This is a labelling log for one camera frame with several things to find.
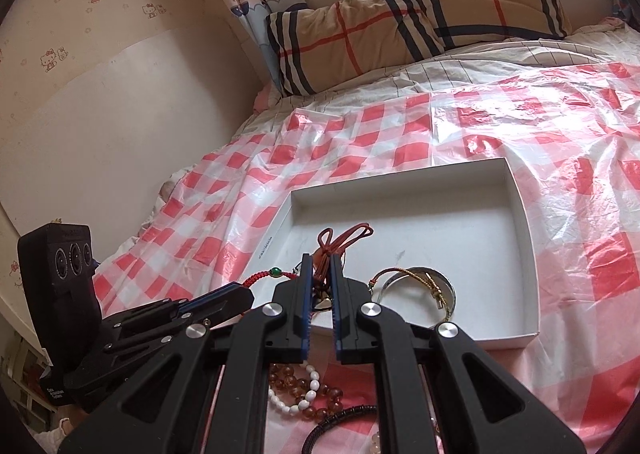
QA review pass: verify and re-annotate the amber bead bracelet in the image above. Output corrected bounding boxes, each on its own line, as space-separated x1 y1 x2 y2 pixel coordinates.
269 363 347 423

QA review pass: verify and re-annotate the white bead bracelet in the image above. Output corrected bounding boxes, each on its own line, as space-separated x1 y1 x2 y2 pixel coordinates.
267 359 321 416

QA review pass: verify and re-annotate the pale pink bead bracelet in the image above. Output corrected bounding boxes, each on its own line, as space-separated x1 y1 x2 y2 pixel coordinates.
367 414 442 454

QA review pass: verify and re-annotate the gold chain bracelet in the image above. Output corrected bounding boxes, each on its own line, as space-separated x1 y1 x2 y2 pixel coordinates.
369 267 454 320

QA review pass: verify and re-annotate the white cardboard box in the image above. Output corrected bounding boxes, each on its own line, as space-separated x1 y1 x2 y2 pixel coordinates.
257 157 541 353

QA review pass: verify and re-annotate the black braided bracelet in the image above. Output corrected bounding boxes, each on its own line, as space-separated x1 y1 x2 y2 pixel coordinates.
301 405 380 454

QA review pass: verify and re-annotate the red white checked plastic sheet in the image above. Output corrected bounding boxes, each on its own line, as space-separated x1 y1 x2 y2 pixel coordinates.
92 62 640 454

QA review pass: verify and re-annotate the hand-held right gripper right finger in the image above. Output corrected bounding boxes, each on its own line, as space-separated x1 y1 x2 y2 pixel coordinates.
329 254 586 454

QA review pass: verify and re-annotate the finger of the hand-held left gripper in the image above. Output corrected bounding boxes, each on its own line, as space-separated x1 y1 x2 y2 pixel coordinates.
104 317 202 361
102 283 256 336

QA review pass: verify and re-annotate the red knotted cord green bead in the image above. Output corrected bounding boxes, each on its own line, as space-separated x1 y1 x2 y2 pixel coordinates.
220 266 304 326

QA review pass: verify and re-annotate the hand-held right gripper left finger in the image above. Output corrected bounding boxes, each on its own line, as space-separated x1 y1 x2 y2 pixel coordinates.
57 254 315 454

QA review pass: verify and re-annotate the red cord pendant necklace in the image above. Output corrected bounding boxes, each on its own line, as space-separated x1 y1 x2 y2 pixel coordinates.
300 223 375 316

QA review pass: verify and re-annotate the pink cloth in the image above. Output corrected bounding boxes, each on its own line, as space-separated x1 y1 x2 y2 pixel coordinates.
252 82 284 113

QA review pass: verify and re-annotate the silver bangle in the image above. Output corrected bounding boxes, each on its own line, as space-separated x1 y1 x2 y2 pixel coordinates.
372 266 457 323

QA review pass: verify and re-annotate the beige plaid pillow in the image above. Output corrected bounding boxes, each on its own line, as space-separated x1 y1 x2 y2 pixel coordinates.
265 0 451 96
377 0 574 60

